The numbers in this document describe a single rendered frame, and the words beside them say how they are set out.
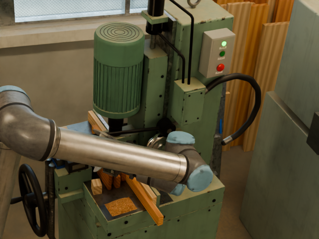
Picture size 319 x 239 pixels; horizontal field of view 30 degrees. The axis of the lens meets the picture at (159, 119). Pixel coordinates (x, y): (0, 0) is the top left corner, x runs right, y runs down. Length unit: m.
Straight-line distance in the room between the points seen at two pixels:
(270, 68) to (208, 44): 1.70
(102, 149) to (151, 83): 0.56
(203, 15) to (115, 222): 0.80
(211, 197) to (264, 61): 1.44
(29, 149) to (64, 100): 2.20
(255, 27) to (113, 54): 1.76
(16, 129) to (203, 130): 0.99
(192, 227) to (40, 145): 1.12
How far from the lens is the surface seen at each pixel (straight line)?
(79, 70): 3.65
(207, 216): 2.51
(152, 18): 2.04
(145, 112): 2.19
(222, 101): 3.16
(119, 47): 1.97
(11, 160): 1.72
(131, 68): 2.03
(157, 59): 2.08
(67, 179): 2.21
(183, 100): 2.08
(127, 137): 2.26
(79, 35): 3.46
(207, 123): 2.33
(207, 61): 2.09
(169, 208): 2.35
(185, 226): 2.48
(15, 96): 1.65
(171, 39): 2.07
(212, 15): 2.11
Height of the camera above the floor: 2.38
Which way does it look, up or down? 35 degrees down
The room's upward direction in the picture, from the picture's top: 5 degrees clockwise
